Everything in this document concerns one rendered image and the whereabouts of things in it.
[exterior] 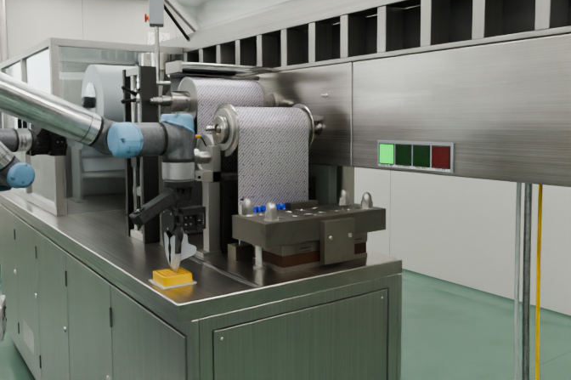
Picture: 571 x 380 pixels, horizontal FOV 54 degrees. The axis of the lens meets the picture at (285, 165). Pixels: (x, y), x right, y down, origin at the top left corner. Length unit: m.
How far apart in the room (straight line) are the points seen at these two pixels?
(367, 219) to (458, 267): 2.93
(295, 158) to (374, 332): 0.52
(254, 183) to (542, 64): 0.77
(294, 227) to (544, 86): 0.64
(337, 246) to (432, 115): 0.40
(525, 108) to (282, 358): 0.78
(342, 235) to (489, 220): 2.82
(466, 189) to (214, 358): 3.24
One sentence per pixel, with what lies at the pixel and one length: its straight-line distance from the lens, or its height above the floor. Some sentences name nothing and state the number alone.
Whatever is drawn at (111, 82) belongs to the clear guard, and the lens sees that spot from 2.47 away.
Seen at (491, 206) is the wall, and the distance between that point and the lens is 4.19.
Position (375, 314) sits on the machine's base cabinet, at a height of 0.76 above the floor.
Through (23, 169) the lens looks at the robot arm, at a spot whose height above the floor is 1.14.
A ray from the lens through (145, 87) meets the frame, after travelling 1.76.
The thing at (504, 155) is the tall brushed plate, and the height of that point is 1.20.
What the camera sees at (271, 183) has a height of 1.10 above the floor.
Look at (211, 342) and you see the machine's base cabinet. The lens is 1.27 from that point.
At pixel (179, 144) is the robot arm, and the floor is 1.22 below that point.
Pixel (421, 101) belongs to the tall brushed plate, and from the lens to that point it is 1.45.
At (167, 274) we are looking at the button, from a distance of 1.34.
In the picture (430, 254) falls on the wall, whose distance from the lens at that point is 4.60.
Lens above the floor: 1.27
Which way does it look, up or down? 5 degrees down
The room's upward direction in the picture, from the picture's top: straight up
